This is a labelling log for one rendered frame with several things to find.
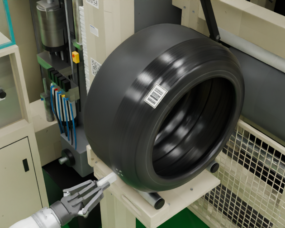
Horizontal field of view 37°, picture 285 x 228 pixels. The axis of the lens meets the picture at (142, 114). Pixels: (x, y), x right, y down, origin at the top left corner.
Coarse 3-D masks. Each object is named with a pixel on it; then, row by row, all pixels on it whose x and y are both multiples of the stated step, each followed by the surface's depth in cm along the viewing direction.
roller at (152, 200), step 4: (140, 192) 154; (144, 192) 153; (156, 192) 153; (144, 196) 153; (148, 196) 152; (152, 196) 151; (156, 196) 151; (160, 196) 151; (148, 200) 152; (152, 200) 150; (156, 200) 150; (160, 200) 150; (164, 200) 151; (152, 204) 150; (156, 204) 149; (160, 204) 150; (156, 208) 150; (160, 208) 152
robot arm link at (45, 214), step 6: (42, 210) 131; (48, 210) 131; (36, 216) 129; (42, 216) 129; (48, 216) 129; (54, 216) 130; (42, 222) 128; (48, 222) 129; (54, 222) 129; (60, 222) 132
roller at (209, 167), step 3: (213, 162) 164; (216, 162) 165; (210, 165) 164; (213, 165) 163; (216, 165) 164; (207, 168) 165; (210, 168) 164; (213, 168) 163; (216, 168) 165; (210, 171) 165; (213, 171) 165
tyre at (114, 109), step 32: (160, 32) 135; (192, 32) 139; (128, 64) 128; (160, 64) 124; (192, 64) 125; (224, 64) 133; (96, 96) 132; (128, 96) 124; (192, 96) 173; (224, 96) 162; (96, 128) 134; (128, 128) 124; (160, 128) 174; (192, 128) 172; (224, 128) 156; (128, 160) 129; (160, 160) 167; (192, 160) 165
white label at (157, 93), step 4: (156, 84) 121; (152, 88) 121; (156, 88) 121; (160, 88) 121; (152, 92) 121; (156, 92) 121; (160, 92) 121; (164, 92) 121; (148, 96) 121; (152, 96) 121; (156, 96) 121; (160, 96) 121; (144, 100) 121; (148, 100) 121; (152, 100) 121; (156, 100) 121; (160, 100) 120; (152, 104) 121; (156, 104) 120
